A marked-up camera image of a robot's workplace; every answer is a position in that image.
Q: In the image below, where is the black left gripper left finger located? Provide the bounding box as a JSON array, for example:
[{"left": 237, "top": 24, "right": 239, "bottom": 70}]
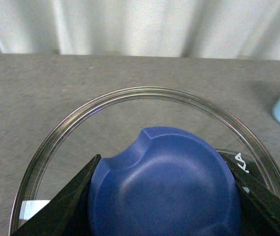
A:
[{"left": 12, "top": 154, "right": 101, "bottom": 236}]

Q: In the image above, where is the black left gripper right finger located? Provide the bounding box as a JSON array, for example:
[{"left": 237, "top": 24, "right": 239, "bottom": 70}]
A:
[{"left": 221, "top": 152, "right": 280, "bottom": 236}]

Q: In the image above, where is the glass lid blue knob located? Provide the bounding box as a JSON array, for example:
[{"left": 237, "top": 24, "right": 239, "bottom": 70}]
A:
[{"left": 9, "top": 87, "right": 280, "bottom": 236}]

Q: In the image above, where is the white pleated curtain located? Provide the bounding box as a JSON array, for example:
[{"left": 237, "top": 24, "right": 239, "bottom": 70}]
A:
[{"left": 0, "top": 0, "right": 280, "bottom": 60}]

